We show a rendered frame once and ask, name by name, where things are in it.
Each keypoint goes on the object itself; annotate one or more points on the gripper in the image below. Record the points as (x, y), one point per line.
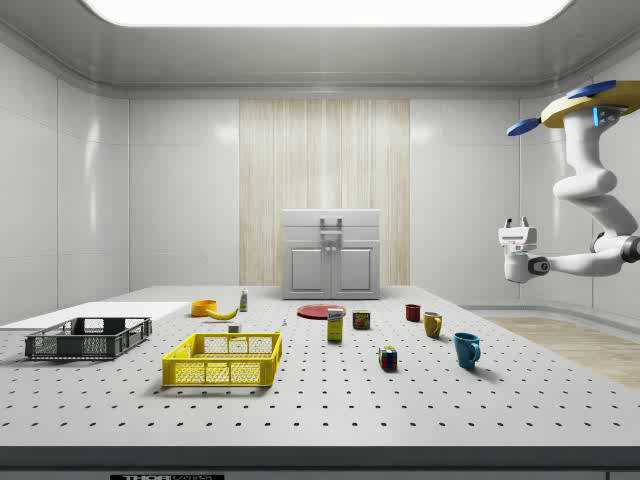
(517, 236)

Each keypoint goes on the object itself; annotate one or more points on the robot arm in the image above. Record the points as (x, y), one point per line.
(582, 145)

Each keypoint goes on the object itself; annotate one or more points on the yellow mug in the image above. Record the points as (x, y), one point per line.
(431, 325)

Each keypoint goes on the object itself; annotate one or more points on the blue mug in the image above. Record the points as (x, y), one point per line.
(465, 351)

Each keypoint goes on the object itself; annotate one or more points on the red mug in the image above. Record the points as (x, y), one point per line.
(412, 312)

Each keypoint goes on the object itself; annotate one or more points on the drone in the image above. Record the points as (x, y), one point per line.
(575, 103)

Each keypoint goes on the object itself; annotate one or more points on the flat-sided can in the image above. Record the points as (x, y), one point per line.
(361, 320)

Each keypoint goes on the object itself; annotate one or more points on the puzzle cube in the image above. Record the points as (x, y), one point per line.
(387, 358)

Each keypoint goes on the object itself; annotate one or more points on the white cabinet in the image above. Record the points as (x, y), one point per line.
(330, 265)

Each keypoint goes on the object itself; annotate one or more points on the yellow carton box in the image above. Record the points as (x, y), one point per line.
(335, 329)

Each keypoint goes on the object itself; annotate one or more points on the red plate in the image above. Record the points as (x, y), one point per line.
(317, 312)

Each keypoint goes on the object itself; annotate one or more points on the small white bottle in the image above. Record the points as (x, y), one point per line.
(243, 301)

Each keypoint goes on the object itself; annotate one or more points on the grey cube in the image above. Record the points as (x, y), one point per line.
(234, 329)

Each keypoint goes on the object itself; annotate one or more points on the banana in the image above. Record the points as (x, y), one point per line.
(222, 315)

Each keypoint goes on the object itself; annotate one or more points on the yellow bowl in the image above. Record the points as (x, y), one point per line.
(201, 309)

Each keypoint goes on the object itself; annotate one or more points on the yellow basket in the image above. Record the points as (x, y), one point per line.
(220, 372)

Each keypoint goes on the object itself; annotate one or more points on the white board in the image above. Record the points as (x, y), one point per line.
(100, 312)

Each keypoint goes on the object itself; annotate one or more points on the dark grey basket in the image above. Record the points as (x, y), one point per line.
(45, 345)

